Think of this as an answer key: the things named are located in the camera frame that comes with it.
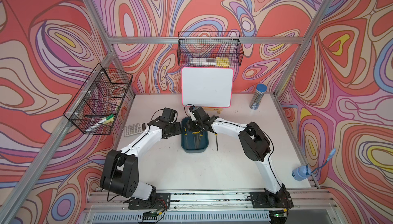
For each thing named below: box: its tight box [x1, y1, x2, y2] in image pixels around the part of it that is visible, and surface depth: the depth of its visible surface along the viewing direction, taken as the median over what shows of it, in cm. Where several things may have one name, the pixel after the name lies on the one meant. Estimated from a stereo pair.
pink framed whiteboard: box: [181, 66, 234, 108], surface depth 104 cm
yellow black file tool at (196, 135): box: [192, 130, 201, 150], surface depth 96 cm
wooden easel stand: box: [202, 107, 223, 115], surface depth 107 cm
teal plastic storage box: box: [180, 116, 209, 154], surface depth 95 cm
